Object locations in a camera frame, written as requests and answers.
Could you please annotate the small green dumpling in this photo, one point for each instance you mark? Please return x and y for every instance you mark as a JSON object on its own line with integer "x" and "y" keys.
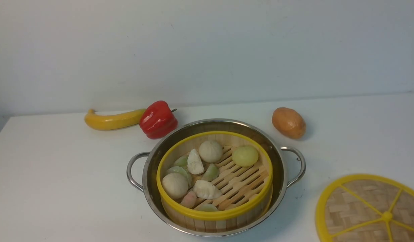
{"x": 181, "y": 161}

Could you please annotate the light green dumpling at rim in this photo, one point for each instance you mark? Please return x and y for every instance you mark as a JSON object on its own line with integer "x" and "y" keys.
{"x": 207, "y": 208}

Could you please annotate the white crescent dumpling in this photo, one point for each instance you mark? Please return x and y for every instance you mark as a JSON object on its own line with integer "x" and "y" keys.
{"x": 206, "y": 190}

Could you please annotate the white round bun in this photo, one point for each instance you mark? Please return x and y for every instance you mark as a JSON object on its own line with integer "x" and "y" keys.
{"x": 210, "y": 151}
{"x": 175, "y": 185}

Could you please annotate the red bell pepper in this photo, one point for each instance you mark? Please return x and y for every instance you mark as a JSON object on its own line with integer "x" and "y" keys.
{"x": 158, "y": 120}

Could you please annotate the pink dumpling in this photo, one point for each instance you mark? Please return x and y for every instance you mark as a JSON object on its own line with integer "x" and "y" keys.
{"x": 189, "y": 200}

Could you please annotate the yellow banana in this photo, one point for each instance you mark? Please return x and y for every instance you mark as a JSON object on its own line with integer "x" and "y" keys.
{"x": 113, "y": 122}

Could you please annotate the stainless steel pot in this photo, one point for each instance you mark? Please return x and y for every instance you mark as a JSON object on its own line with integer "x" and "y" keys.
{"x": 288, "y": 163}

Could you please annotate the brown potato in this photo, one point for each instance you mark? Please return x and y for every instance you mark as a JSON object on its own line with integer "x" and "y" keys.
{"x": 289, "y": 123}

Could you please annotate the yellow woven bamboo steamer lid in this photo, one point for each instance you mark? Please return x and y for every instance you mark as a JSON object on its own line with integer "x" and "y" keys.
{"x": 365, "y": 208}

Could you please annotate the yellow-green round bun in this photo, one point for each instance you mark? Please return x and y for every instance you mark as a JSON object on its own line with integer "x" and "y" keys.
{"x": 245, "y": 156}

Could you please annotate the pale green dumpling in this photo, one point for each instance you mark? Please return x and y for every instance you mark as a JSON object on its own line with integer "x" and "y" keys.
{"x": 183, "y": 171}

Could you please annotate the yellow rimmed bamboo steamer basket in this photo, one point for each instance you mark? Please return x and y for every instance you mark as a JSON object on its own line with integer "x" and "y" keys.
{"x": 246, "y": 191}

